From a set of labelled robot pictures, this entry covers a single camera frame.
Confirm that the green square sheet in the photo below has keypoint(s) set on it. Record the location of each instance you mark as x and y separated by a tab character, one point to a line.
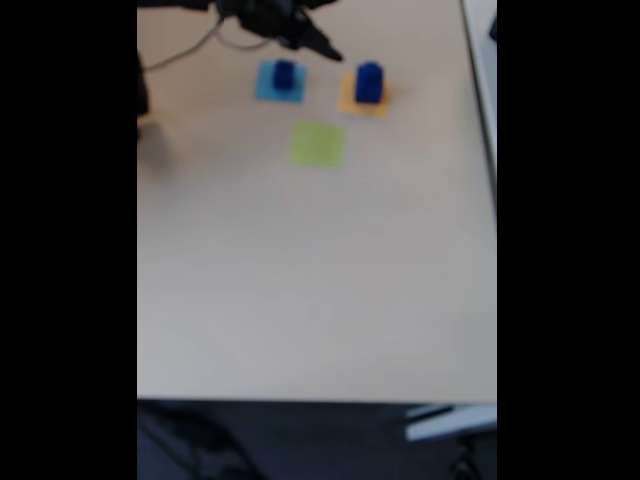
318	146

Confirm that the orange square sheet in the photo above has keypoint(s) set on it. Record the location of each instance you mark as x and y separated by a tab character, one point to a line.
347	102

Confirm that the dark blue object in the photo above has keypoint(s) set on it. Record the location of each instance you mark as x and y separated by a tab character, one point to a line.
494	27

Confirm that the blue square sheet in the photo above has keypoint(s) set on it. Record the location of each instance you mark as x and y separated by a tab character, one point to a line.
265	92

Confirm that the large blue cube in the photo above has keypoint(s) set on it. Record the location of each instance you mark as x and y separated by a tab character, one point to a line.
369	92

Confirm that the white grey bar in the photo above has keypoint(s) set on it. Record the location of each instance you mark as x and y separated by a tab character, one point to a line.
450	422

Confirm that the small blue cube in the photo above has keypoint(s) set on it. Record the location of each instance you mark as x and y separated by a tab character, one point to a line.
284	75

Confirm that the white neighbouring table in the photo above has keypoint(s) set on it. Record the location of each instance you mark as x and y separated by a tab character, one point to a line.
482	60

